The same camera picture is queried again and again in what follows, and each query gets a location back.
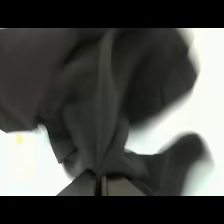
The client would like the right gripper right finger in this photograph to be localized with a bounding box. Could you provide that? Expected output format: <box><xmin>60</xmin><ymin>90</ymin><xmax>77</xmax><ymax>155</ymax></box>
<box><xmin>100</xmin><ymin>174</ymin><xmax>148</xmax><ymax>197</ymax></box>

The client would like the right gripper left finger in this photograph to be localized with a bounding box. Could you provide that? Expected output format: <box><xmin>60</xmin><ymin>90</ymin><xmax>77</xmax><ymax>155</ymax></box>
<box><xmin>56</xmin><ymin>169</ymin><xmax>100</xmax><ymax>197</ymax></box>

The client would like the dark grey garment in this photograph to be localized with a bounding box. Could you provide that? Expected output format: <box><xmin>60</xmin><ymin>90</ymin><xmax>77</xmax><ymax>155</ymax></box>
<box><xmin>0</xmin><ymin>27</ymin><xmax>214</xmax><ymax>197</ymax></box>

